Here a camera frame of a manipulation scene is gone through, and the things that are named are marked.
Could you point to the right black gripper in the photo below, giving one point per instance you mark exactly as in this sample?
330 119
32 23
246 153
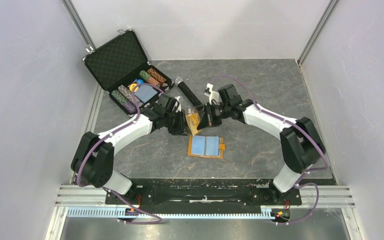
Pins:
208 119

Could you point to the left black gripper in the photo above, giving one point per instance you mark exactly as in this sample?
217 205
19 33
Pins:
182 129

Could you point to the gold card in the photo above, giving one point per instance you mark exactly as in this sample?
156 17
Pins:
193 118

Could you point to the orange leather card holder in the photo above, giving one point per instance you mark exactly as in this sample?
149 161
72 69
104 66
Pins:
206 146

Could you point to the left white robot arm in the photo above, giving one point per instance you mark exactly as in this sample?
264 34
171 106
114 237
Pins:
93 161

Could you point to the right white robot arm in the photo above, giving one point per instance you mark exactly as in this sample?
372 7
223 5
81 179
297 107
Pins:
300 142

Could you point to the blue card deck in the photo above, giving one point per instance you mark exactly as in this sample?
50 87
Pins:
145 93

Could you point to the black glitter cylinder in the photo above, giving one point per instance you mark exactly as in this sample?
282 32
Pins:
179 82

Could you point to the green purple chip stack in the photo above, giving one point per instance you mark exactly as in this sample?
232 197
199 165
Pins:
124 102

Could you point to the brown patterned chip stack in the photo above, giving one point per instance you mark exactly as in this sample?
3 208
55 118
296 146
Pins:
156 75

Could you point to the purple patterned chip stack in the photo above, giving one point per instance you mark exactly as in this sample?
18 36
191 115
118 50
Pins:
130 96

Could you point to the yellow poker chip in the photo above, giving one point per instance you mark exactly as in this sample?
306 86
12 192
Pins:
133 87

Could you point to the green red chip stack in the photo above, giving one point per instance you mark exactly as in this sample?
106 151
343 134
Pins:
150 79

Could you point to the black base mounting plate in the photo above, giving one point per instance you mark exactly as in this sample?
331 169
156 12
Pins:
207 195

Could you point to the black poker chip case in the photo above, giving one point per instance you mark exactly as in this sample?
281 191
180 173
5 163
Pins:
119 62

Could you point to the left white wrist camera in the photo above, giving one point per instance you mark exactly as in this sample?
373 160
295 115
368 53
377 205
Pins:
177 106

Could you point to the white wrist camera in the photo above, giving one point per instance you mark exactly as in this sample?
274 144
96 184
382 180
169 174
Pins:
213 95
177 106

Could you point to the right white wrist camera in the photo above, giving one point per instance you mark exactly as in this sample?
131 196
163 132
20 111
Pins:
213 95

